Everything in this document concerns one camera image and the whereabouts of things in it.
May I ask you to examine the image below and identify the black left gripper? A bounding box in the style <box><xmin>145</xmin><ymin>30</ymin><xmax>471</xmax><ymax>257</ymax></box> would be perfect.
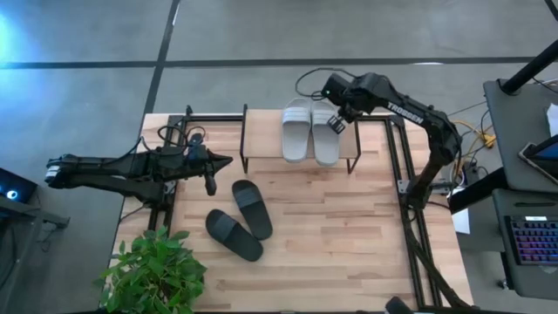
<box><xmin>180</xmin><ymin>151</ymin><xmax>234</xmax><ymax>196</ymax></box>

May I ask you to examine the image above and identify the wooden shelf with black frame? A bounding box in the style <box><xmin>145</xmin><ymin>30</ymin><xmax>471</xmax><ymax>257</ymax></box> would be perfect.
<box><xmin>239</xmin><ymin>103</ymin><xmax>363</xmax><ymax>174</ymax></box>

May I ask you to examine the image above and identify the black table-level camera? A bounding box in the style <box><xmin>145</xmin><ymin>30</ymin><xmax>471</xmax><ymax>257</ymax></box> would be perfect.
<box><xmin>384</xmin><ymin>296</ymin><xmax>413</xmax><ymax>314</ymax></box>

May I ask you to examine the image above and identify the yellow cable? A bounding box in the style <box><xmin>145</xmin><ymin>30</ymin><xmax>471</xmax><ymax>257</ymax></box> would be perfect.
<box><xmin>452</xmin><ymin>119</ymin><xmax>497</xmax><ymax>176</ymax></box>

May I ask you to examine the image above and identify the black support strut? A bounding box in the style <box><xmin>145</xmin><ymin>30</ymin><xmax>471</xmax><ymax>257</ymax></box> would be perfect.
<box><xmin>447</xmin><ymin>167</ymin><xmax>509</xmax><ymax>215</ymax></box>

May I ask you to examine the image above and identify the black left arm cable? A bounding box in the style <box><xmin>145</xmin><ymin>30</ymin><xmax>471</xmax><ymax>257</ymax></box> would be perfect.
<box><xmin>155</xmin><ymin>125</ymin><xmax>207</xmax><ymax>150</ymax></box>

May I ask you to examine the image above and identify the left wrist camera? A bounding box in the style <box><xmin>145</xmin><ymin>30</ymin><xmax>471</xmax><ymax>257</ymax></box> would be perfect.
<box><xmin>186</xmin><ymin>133</ymin><xmax>208</xmax><ymax>160</ymax></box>

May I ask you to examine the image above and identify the white paper sheet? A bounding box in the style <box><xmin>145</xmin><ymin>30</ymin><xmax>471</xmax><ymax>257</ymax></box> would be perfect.
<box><xmin>450</xmin><ymin>187</ymin><xmax>472</xmax><ymax>236</ymax></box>
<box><xmin>546</xmin><ymin>102</ymin><xmax>558</xmax><ymax>137</ymax></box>

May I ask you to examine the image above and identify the dark side desk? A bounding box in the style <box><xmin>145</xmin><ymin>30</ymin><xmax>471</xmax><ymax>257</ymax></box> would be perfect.
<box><xmin>0</xmin><ymin>195</ymin><xmax>71</xmax><ymax>314</ymax></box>

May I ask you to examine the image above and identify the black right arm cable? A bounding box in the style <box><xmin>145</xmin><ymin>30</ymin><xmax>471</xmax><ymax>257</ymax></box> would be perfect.
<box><xmin>295</xmin><ymin>66</ymin><xmax>357</xmax><ymax>101</ymax></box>

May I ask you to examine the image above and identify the light grey slide sandal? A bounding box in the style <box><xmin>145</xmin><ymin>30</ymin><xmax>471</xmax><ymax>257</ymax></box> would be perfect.
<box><xmin>282</xmin><ymin>97</ymin><xmax>312</xmax><ymax>164</ymax></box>
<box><xmin>310</xmin><ymin>100</ymin><xmax>342</xmax><ymax>167</ymax></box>

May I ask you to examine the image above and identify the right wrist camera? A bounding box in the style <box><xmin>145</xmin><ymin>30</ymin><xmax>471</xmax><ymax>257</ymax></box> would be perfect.
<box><xmin>322</xmin><ymin>72</ymin><xmax>350</xmax><ymax>106</ymax></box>

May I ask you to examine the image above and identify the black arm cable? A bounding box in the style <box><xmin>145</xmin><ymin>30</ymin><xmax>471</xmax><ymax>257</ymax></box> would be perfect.
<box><xmin>155</xmin><ymin>125</ymin><xmax>207</xmax><ymax>150</ymax></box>
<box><xmin>295</xmin><ymin>66</ymin><xmax>357</xmax><ymax>101</ymax></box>

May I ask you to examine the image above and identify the black slide sandal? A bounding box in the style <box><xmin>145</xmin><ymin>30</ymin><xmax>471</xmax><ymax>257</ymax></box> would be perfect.
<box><xmin>231</xmin><ymin>179</ymin><xmax>274</xmax><ymax>242</ymax></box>
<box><xmin>205</xmin><ymin>208</ymin><xmax>264</xmax><ymax>263</ymax></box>

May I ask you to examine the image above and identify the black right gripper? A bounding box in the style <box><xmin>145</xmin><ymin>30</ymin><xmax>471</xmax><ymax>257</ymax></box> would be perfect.
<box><xmin>327</xmin><ymin>85</ymin><xmax>371</xmax><ymax>135</ymax></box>

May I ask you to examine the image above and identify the backlit computer keyboard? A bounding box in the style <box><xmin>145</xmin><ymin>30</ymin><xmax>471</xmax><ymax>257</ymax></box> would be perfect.
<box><xmin>507</xmin><ymin>215</ymin><xmax>558</xmax><ymax>267</ymax></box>

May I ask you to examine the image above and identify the green potted plant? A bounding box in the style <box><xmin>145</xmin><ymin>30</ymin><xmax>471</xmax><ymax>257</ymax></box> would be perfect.
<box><xmin>92</xmin><ymin>225</ymin><xmax>208</xmax><ymax>314</ymax></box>

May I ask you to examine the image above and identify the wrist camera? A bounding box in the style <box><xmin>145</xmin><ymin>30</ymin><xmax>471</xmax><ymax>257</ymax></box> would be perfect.
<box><xmin>186</xmin><ymin>133</ymin><xmax>208</xmax><ymax>160</ymax></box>
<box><xmin>322</xmin><ymin>72</ymin><xmax>350</xmax><ymax>106</ymax></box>

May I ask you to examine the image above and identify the grey desk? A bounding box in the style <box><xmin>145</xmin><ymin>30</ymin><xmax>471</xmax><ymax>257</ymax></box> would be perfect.
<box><xmin>482</xmin><ymin>78</ymin><xmax>558</xmax><ymax>302</ymax></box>

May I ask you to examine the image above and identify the black computer with blue light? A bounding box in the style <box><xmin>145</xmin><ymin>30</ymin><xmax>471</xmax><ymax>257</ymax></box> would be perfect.
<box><xmin>0</xmin><ymin>167</ymin><xmax>38</xmax><ymax>204</ymax></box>

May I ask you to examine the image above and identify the tablet with dark screen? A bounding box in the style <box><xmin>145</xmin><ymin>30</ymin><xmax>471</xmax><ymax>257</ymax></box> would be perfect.
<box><xmin>518</xmin><ymin>133</ymin><xmax>558</xmax><ymax>185</ymax></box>

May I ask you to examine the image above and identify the black round pole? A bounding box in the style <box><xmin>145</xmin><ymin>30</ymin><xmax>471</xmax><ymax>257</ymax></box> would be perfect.
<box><xmin>500</xmin><ymin>39</ymin><xmax>558</xmax><ymax>95</ymax></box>

